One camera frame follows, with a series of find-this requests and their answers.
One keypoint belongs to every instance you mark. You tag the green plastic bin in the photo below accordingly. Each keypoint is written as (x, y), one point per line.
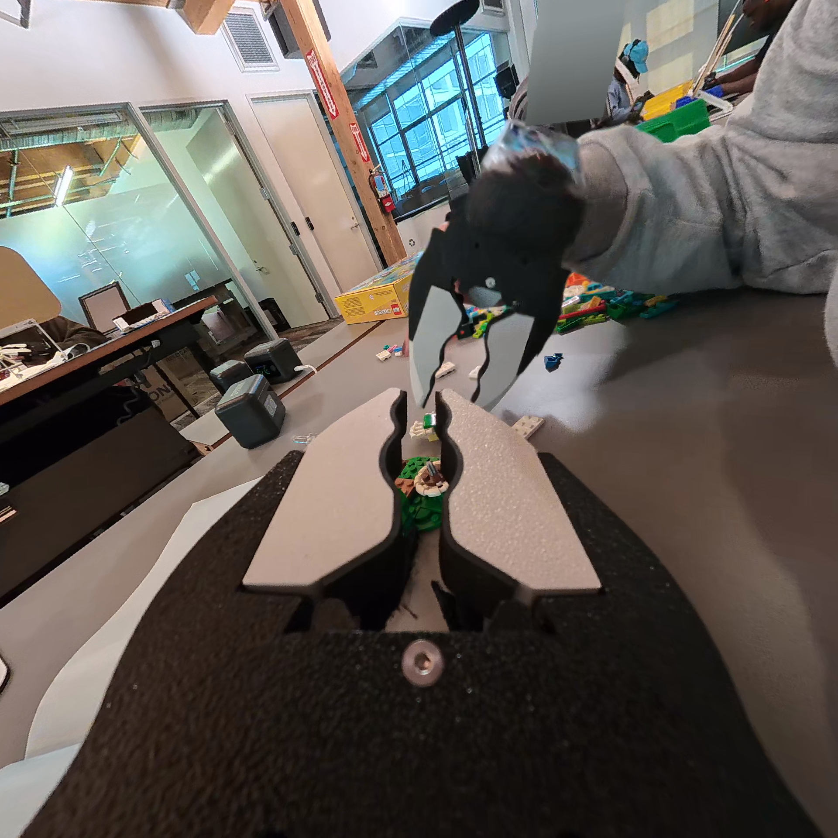
(677, 121)

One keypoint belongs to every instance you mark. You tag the green lego build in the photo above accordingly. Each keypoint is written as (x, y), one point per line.
(419, 507)

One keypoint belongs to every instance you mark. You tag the large white lego plate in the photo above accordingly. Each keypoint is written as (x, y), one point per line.
(527, 427)

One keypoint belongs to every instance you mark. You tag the glass partition wall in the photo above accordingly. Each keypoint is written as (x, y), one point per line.
(131, 216)

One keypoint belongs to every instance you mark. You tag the red fire extinguisher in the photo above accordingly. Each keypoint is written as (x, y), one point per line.
(382, 190)

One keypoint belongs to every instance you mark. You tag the yellow lego box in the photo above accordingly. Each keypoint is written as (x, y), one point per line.
(376, 298)

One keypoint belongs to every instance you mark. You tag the yellow plastic bin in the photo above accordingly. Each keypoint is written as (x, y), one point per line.
(668, 101)

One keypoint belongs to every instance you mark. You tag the black framed picture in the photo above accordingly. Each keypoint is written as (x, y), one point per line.
(105, 308)

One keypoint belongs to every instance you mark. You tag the small white lego plate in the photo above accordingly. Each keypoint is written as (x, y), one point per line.
(445, 370)

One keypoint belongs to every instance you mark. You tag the white air vent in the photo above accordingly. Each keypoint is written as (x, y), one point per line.
(250, 39)

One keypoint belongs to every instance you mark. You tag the pale door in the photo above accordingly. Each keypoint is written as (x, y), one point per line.
(308, 196)

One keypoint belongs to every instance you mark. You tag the small pastel lego pieces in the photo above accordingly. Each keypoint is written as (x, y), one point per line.
(393, 352)

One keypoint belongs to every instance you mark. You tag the large grid window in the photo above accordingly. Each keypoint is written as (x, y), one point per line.
(425, 124)

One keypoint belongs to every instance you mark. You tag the black pole stand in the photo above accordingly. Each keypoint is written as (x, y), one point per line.
(466, 78)

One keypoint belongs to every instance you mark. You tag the wooden column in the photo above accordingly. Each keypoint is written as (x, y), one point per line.
(340, 131)

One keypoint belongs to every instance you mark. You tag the brown office desk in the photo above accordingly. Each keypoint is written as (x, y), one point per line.
(98, 366)

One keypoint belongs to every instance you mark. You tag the person's right forearm grey sleeve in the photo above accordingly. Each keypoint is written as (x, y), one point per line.
(687, 209)

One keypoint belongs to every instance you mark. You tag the black ceiling speaker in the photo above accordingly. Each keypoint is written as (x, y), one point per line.
(285, 29)

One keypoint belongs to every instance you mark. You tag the small dark grey power station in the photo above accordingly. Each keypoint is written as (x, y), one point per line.
(273, 360)
(230, 376)

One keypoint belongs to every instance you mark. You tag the large dark grey power station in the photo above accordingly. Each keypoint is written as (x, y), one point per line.
(252, 412)

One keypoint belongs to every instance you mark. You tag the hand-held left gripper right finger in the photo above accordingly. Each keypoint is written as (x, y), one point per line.
(517, 510)

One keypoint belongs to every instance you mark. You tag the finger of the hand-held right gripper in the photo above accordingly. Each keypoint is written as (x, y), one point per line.
(429, 334)
(507, 353)

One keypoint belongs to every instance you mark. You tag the blue lego piece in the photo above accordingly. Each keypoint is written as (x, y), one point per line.
(553, 362)

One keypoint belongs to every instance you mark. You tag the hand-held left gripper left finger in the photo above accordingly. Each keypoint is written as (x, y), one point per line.
(334, 504)

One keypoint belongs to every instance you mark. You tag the pile of colourful lego bricks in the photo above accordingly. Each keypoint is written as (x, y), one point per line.
(609, 304)

